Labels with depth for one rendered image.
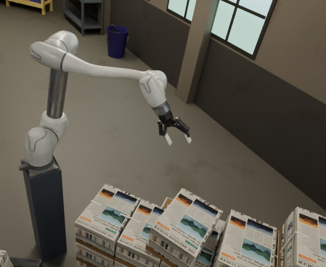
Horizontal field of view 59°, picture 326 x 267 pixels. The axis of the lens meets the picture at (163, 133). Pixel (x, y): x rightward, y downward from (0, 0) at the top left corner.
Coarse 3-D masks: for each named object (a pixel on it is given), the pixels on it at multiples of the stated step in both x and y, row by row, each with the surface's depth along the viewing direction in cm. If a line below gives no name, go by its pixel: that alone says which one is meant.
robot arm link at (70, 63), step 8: (64, 56) 142; (72, 56) 144; (64, 64) 142; (72, 64) 143; (80, 64) 144; (88, 64) 146; (72, 72) 146; (80, 72) 145; (88, 72) 145; (96, 72) 146; (104, 72) 148; (112, 72) 151; (120, 72) 154; (128, 72) 156; (136, 72) 159; (144, 72) 159; (152, 72) 158; (160, 72) 162; (136, 80) 160
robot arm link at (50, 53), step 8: (48, 40) 146; (56, 40) 147; (32, 48) 142; (40, 48) 141; (48, 48) 142; (56, 48) 143; (64, 48) 148; (32, 56) 144; (40, 56) 142; (48, 56) 141; (56, 56) 141; (48, 64) 143; (56, 64) 142
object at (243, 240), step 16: (240, 224) 170; (256, 224) 172; (224, 240) 159; (240, 240) 161; (256, 240) 163; (272, 240) 165; (224, 256) 151; (240, 256) 153; (256, 256) 155; (272, 256) 156
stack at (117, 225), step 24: (120, 192) 204; (96, 216) 186; (120, 216) 189; (144, 216) 192; (96, 240) 182; (120, 240) 176; (144, 240) 178; (216, 240) 186; (96, 264) 200; (120, 264) 188; (144, 264) 177
